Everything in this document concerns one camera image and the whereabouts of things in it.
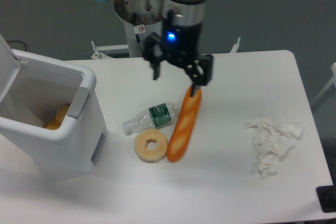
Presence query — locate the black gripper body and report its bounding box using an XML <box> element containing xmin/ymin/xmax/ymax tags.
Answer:
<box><xmin>143</xmin><ymin>19</ymin><xmax>213</xmax><ymax>86</ymax></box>

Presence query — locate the round orange bread bun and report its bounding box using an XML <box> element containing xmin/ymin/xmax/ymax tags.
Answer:
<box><xmin>55</xmin><ymin>104</ymin><xmax>70</xmax><ymax>123</ymax></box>

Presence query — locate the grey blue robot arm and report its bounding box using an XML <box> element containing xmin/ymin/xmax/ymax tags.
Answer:
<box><xmin>96</xmin><ymin>0</ymin><xmax>213</xmax><ymax>95</ymax></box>

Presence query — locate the yellow item inside trash can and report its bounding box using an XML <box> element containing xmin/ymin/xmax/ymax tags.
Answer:
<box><xmin>45</xmin><ymin>119</ymin><xmax>61</xmax><ymax>130</ymax></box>

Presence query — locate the white trash can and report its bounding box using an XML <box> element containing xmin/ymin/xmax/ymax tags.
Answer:
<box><xmin>1</xmin><ymin>39</ymin><xmax>108</xmax><ymax>173</ymax></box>

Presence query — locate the long orange baguette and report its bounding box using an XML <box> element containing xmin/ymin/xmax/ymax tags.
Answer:
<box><xmin>166</xmin><ymin>86</ymin><xmax>202</xmax><ymax>163</ymax></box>

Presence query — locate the clear bottle green label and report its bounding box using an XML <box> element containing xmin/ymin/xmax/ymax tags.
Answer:
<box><xmin>122</xmin><ymin>102</ymin><xmax>179</xmax><ymax>135</ymax></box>

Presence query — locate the crumpled white tissue paper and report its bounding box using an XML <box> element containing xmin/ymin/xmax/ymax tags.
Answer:
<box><xmin>245</xmin><ymin>117</ymin><xmax>305</xmax><ymax>179</ymax></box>

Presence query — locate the black device at table edge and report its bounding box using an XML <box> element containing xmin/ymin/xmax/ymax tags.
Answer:
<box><xmin>316</xmin><ymin>185</ymin><xmax>335</xmax><ymax>213</ymax></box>

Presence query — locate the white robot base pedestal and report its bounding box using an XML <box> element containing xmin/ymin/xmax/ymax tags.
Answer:
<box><xmin>90</xmin><ymin>0</ymin><xmax>169</xmax><ymax>59</ymax></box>

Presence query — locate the ring-shaped donut bread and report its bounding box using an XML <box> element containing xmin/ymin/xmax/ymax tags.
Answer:
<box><xmin>134</xmin><ymin>129</ymin><xmax>167</xmax><ymax>163</ymax></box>

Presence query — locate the white frame at right edge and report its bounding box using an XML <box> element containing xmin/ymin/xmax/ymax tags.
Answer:
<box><xmin>311</xmin><ymin>62</ymin><xmax>335</xmax><ymax>113</ymax></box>

